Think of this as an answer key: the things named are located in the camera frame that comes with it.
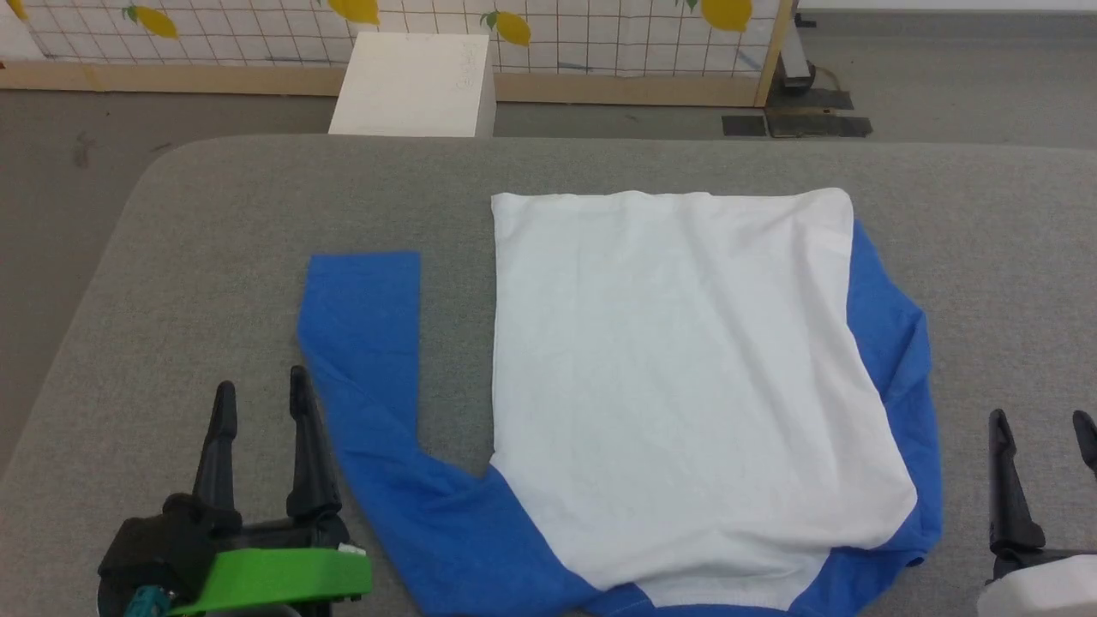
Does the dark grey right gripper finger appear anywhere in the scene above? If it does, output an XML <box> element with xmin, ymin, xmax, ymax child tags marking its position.
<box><xmin>1071</xmin><ymin>409</ymin><xmax>1097</xmax><ymax>477</ymax></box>
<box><xmin>988</xmin><ymin>409</ymin><xmax>1046</xmax><ymax>555</ymax></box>

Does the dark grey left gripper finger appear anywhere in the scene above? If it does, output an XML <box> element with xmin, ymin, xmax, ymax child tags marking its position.
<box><xmin>285</xmin><ymin>366</ymin><xmax>345</xmax><ymax>527</ymax></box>
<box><xmin>193</xmin><ymin>380</ymin><xmax>243</xmax><ymax>525</ymax></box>

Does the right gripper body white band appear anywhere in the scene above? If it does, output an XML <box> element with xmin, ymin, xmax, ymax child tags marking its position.
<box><xmin>975</xmin><ymin>547</ymin><xmax>1097</xmax><ymax>617</ymax></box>

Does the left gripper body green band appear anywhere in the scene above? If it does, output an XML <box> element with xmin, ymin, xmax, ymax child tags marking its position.
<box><xmin>96</xmin><ymin>493</ymin><xmax>375</xmax><ymax>617</ymax></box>

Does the white and blue raglan shirt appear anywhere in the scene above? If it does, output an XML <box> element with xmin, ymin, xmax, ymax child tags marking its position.
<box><xmin>296</xmin><ymin>187</ymin><xmax>945</xmax><ymax>617</ymax></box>

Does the grey fabric work surface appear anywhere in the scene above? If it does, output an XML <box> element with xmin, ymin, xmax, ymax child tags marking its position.
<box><xmin>0</xmin><ymin>133</ymin><xmax>1097</xmax><ymax>617</ymax></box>

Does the white rectangular box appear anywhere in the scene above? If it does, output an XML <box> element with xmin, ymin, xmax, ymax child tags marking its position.
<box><xmin>327</xmin><ymin>32</ymin><xmax>497</xmax><ymax>139</ymax></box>

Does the large dark floor plate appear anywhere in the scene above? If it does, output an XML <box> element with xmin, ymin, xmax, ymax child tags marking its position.
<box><xmin>764</xmin><ymin>108</ymin><xmax>874</xmax><ymax>139</ymax></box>

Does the metal panel stand foot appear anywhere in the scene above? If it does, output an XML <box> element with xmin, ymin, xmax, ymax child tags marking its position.
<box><xmin>774</xmin><ymin>15</ymin><xmax>817</xmax><ymax>95</ymax></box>

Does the lemon-pattern grid panel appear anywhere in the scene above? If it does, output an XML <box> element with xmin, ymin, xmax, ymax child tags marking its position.
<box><xmin>0</xmin><ymin>0</ymin><xmax>794</xmax><ymax>108</ymax></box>

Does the teal cable connector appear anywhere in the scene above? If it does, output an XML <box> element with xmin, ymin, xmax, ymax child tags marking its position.
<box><xmin>129</xmin><ymin>586</ymin><xmax>177</xmax><ymax>617</ymax></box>

